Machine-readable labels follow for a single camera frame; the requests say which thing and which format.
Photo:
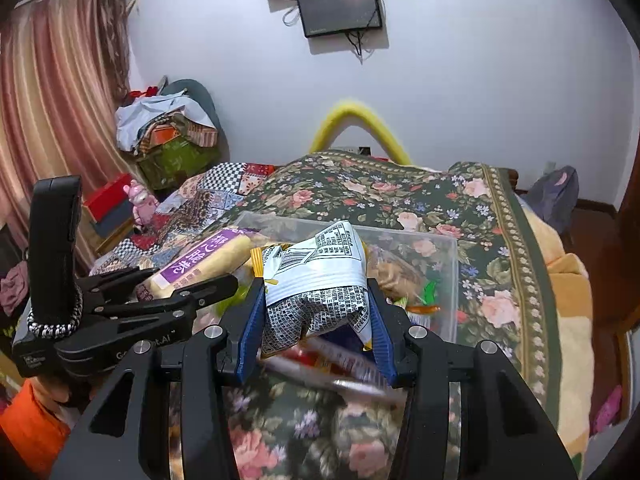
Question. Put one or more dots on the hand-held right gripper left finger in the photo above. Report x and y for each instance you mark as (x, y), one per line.
(250, 340)

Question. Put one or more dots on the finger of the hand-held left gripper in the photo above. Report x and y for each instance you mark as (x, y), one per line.
(200, 295)
(120, 282)

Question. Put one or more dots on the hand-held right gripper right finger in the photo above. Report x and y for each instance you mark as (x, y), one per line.
(385, 350)

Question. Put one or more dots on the purple label cake packet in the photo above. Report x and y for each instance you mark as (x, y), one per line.
(200, 260)

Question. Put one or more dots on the cookie packet with green ends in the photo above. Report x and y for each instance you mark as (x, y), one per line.
(395, 272)

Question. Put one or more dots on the white printed snack packet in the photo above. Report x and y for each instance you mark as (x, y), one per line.
(320, 280)

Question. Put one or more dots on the clear plastic storage box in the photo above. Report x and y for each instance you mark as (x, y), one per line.
(280, 225)

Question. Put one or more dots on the red snack bag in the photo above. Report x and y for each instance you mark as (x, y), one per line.
(295, 358)

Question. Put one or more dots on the orange pastry packet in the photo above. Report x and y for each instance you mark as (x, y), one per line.
(420, 310)

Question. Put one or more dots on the pink cloth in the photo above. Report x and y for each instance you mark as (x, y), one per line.
(15, 285)
(607, 410)

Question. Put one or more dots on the red box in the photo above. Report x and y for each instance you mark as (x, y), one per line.
(107, 197)

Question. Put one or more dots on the pink toy figure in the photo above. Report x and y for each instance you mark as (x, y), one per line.
(142, 202)

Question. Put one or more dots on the patchwork quilt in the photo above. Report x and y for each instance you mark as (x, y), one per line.
(210, 185)

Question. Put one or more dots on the striped pink curtain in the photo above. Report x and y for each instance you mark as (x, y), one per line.
(55, 110)

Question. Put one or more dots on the pile of clothes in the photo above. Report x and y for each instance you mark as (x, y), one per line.
(150, 120)

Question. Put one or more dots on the floral blanket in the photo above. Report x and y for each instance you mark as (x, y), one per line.
(375, 190)

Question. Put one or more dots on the orange garment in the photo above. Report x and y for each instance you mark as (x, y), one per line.
(30, 420)

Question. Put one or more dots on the beige blanket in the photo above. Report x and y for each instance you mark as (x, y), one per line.
(565, 310)

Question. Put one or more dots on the grey chair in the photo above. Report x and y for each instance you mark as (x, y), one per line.
(200, 100)

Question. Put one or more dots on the grey backpack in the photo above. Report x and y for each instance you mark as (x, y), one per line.
(552, 197)

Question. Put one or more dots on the yellow foam tube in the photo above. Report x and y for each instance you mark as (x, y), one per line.
(350, 110)

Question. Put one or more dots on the wooden bed frame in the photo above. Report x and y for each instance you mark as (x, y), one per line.
(513, 179)

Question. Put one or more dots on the small black wall monitor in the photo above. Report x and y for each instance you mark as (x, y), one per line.
(339, 7)

